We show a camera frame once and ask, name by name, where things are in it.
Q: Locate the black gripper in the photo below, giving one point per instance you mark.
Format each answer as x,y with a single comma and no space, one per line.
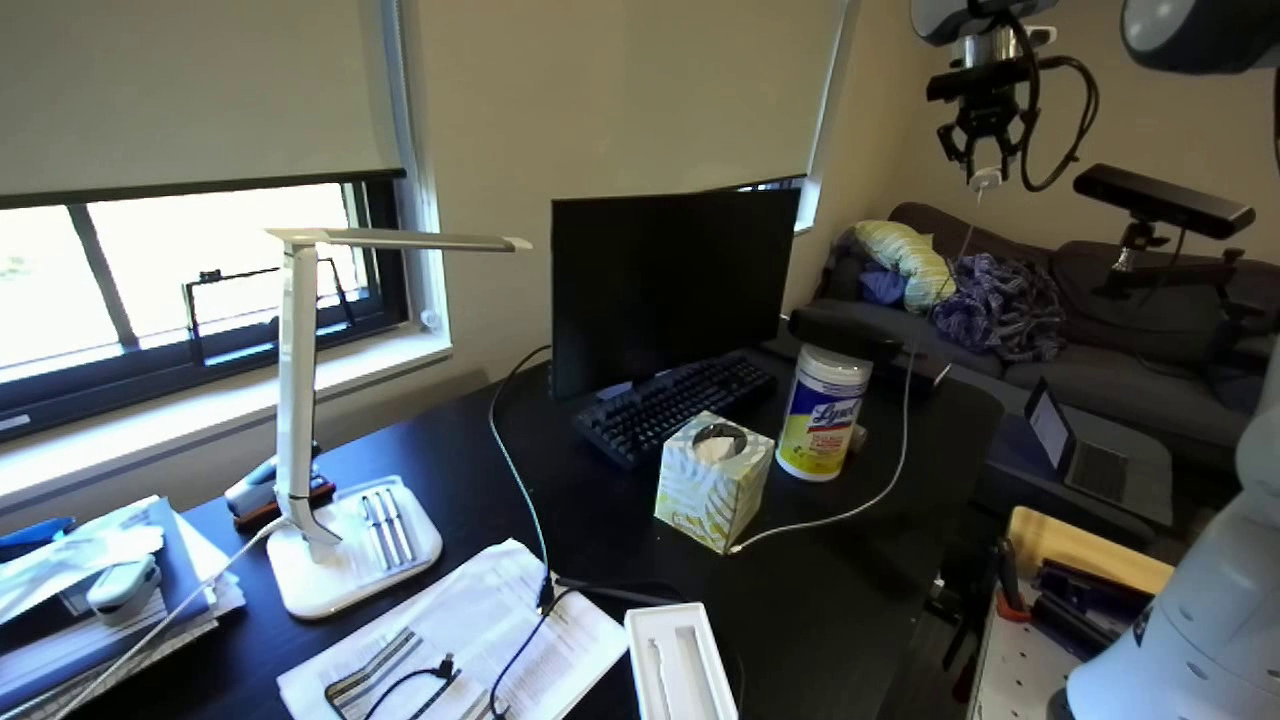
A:
987,120

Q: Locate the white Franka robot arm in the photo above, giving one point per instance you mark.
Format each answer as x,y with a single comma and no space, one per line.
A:
1201,615

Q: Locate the small dark laptop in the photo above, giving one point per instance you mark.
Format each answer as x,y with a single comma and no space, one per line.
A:
1105,464

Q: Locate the purple cloth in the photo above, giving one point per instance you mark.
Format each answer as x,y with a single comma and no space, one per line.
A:
1003,307

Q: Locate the dark couch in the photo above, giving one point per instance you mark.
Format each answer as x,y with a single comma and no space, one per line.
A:
1161,363

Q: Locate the disinfecting wipes canister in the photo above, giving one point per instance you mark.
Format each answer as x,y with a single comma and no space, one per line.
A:
821,412

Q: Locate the black computer monitor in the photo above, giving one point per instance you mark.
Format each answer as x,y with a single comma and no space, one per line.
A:
665,281

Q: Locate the wooden tray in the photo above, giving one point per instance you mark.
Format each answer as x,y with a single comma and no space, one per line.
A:
1081,543

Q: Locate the yellow patterned tissue box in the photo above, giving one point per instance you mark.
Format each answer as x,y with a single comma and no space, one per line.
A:
713,487

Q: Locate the black and red tools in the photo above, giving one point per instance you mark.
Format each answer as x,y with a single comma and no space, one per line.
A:
1084,601

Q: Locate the white perforated mounting table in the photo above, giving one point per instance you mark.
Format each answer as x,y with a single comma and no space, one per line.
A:
1015,681

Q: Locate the white folded booklet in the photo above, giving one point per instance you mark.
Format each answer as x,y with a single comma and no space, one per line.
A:
581,640

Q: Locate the papers stack on desk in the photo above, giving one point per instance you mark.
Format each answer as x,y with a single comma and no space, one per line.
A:
514,653

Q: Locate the white printed paper sheet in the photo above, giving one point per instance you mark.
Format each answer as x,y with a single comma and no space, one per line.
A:
441,625

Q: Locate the white desk lamp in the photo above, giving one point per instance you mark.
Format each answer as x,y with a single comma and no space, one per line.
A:
301,400

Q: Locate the cream roller blind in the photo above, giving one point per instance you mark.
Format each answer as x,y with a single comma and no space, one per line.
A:
186,95

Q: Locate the stack of books and papers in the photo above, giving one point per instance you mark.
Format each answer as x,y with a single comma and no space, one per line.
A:
81,601

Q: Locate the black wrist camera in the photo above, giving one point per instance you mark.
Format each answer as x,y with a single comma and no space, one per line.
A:
995,76

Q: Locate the black camera on stand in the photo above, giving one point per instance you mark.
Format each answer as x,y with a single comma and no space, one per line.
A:
1161,203

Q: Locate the black window frame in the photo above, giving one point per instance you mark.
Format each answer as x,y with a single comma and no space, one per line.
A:
382,252

